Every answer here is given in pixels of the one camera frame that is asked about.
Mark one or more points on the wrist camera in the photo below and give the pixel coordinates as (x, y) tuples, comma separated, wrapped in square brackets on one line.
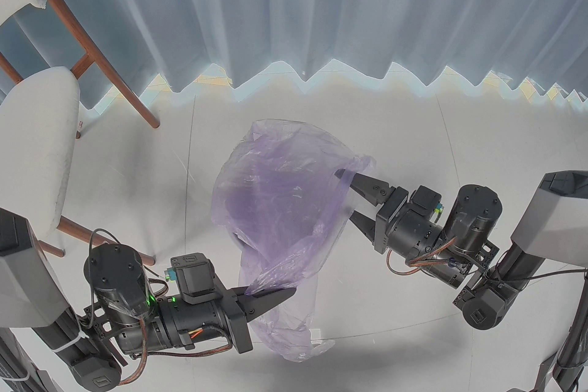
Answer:
[(190, 273), (425, 199)]

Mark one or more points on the purple plastic bag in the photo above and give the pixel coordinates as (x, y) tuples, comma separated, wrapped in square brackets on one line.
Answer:
[(275, 197)]

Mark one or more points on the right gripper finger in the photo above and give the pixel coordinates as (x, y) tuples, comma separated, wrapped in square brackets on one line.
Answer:
[(368, 229), (374, 190)]

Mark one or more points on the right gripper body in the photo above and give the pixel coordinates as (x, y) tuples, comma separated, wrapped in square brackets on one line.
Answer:
[(409, 234)]

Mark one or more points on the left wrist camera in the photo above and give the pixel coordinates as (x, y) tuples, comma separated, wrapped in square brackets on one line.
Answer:
[(190, 273)]

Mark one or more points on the white padded wooden chair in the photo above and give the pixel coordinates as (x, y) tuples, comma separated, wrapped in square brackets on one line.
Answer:
[(36, 128)]

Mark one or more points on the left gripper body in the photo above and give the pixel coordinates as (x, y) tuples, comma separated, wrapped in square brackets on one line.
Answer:
[(197, 321)]

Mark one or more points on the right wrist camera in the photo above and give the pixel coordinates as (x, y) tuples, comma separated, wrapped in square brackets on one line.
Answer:
[(425, 199)]

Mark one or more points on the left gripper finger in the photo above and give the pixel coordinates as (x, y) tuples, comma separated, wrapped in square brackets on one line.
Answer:
[(255, 305)]

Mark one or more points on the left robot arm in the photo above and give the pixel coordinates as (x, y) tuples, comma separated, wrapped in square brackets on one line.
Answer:
[(115, 275)]

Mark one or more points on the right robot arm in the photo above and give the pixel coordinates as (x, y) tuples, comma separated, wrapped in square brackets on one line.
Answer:
[(473, 215)]

